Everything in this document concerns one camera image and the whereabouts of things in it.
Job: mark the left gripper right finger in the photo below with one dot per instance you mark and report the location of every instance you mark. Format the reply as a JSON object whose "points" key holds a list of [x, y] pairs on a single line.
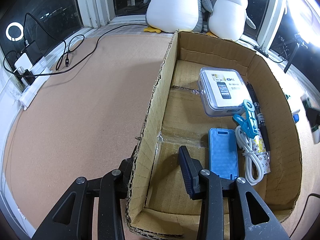
{"points": [[249, 215]]}

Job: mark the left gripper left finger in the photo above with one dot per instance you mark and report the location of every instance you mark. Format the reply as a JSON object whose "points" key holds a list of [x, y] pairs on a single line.
{"points": [[72, 216]]}

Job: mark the patterned white lighter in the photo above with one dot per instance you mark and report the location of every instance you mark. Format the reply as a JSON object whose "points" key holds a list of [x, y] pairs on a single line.
{"points": [[259, 148]]}

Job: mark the blue phone stand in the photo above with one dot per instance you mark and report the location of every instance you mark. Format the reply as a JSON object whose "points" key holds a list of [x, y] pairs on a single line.
{"points": [[223, 155]]}

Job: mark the black pen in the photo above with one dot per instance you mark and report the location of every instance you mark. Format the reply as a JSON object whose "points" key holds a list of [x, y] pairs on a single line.
{"points": [[259, 117]]}

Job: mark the blue clip with round end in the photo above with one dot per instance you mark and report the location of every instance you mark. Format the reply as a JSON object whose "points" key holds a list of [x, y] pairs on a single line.
{"points": [[248, 125]]}

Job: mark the blue round tape measure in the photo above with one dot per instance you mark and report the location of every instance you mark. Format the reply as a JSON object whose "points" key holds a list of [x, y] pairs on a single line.
{"points": [[295, 118]]}

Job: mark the green lip balm tube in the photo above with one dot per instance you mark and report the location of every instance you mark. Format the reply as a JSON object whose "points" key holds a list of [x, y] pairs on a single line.
{"points": [[312, 115]]}

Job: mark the clear plastic phone box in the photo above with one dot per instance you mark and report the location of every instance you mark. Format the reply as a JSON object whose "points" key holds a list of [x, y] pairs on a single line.
{"points": [[222, 91]]}

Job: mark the white power strip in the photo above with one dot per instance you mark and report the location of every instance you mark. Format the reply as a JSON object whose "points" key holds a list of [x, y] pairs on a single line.
{"points": [[31, 90]]}

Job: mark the white charger on strip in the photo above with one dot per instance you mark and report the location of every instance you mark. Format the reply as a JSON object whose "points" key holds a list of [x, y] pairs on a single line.
{"points": [[23, 63]]}

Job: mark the small penguin plush toy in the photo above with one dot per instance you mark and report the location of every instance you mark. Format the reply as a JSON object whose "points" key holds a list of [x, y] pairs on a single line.
{"points": [[228, 19]]}

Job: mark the large penguin plush toy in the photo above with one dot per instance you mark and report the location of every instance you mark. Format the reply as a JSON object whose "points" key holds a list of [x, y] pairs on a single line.
{"points": [[170, 16]]}

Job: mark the ring light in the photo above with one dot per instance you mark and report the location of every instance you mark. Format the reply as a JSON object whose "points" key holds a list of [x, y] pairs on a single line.
{"points": [[305, 15]]}

